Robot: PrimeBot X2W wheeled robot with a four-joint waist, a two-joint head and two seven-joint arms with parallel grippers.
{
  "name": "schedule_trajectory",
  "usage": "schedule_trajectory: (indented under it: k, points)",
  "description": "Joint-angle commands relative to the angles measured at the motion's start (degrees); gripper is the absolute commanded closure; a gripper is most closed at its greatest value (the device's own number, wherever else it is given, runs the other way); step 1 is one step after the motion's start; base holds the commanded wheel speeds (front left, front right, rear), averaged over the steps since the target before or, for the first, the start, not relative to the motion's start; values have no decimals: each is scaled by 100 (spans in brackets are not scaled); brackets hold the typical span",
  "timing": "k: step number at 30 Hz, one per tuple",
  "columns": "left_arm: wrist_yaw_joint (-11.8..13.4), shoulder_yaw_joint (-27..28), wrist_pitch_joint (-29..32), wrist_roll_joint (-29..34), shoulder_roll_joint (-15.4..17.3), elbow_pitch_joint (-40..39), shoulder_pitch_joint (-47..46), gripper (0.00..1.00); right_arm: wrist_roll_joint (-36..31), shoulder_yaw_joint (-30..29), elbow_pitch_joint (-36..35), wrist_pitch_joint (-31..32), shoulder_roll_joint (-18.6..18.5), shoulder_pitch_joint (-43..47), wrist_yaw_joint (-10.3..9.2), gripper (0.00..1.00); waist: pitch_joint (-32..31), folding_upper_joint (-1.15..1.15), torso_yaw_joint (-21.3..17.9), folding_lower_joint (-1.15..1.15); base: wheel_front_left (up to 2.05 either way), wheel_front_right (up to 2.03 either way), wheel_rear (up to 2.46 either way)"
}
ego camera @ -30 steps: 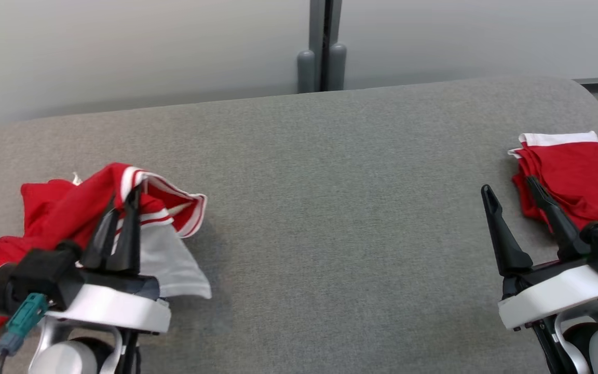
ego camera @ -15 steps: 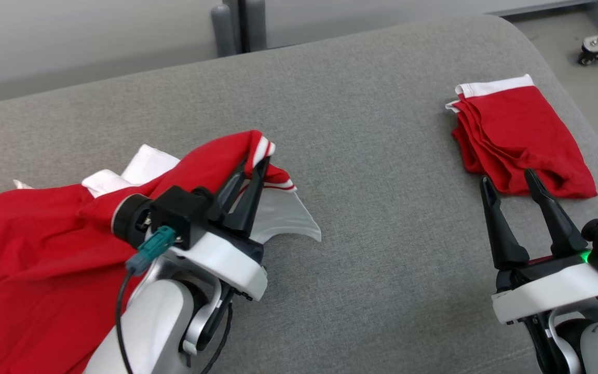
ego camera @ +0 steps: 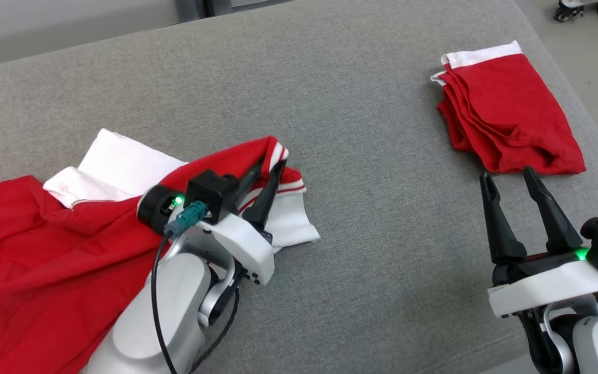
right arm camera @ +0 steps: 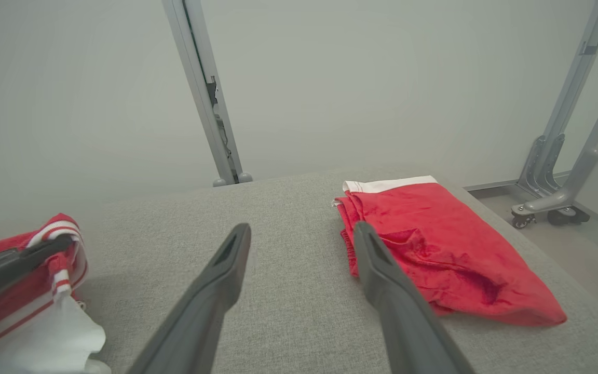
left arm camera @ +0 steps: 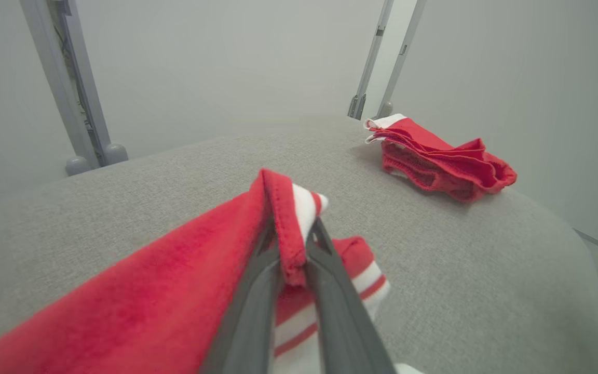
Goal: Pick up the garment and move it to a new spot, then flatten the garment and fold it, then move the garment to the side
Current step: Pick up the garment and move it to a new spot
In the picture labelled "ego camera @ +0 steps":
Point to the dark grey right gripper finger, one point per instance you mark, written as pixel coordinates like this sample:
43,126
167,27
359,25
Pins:
556,223
501,234

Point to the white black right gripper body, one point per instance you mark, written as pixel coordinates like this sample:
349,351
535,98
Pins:
548,288

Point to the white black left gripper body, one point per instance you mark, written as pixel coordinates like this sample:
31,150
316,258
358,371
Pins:
247,249

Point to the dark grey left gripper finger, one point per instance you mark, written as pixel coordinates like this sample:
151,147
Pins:
251,179
268,200

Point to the red shorts white waistband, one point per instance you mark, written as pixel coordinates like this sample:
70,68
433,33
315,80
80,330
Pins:
506,114

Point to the red white polo shirt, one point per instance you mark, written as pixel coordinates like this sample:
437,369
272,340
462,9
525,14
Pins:
29,259

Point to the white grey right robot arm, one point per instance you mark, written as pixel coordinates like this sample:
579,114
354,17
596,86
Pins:
595,343

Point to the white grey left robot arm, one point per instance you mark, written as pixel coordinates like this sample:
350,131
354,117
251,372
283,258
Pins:
185,291

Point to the white cart with black casters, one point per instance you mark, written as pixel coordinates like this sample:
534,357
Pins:
569,13

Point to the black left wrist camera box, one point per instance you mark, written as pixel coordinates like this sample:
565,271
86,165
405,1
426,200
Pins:
208,192

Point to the grey metal partition post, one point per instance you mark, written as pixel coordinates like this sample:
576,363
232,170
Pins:
195,8

